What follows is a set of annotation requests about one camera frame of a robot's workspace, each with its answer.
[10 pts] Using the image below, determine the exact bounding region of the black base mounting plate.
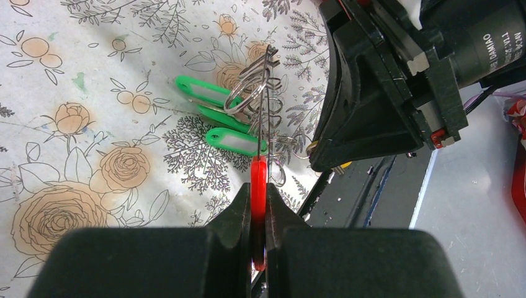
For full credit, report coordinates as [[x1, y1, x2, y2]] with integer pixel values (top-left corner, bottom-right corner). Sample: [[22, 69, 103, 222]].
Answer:
[[298, 148, 435, 228]]

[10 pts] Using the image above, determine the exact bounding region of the red cloth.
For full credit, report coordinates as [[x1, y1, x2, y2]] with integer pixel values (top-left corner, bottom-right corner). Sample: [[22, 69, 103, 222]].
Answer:
[[506, 97, 525, 222]]

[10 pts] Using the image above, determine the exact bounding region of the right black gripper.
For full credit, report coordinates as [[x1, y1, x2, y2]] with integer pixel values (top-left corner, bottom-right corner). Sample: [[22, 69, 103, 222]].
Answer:
[[310, 1, 468, 171]]

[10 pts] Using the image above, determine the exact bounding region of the floral patterned table mat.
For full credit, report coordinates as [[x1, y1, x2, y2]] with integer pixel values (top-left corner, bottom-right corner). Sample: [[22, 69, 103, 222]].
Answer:
[[1, 1, 329, 297]]

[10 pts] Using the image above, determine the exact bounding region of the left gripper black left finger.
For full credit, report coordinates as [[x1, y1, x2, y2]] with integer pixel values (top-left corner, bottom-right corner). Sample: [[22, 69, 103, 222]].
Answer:
[[29, 183, 251, 297]]

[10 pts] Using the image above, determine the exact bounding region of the yellow headed key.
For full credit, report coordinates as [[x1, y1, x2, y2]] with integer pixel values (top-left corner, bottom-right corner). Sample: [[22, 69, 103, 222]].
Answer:
[[332, 161, 352, 175]]

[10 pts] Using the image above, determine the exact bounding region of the large keyring with red handle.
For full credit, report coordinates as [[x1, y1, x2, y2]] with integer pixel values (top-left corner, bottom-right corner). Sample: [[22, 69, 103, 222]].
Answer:
[[223, 44, 296, 273]]

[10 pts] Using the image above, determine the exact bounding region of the green key tag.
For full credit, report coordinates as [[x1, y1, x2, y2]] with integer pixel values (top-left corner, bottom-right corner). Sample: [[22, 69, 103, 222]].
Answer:
[[205, 127, 268, 156], [197, 104, 252, 133], [174, 76, 231, 108]]

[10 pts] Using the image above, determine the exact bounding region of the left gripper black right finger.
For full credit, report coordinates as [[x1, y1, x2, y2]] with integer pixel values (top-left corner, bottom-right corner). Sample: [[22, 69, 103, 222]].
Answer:
[[265, 183, 463, 297]]

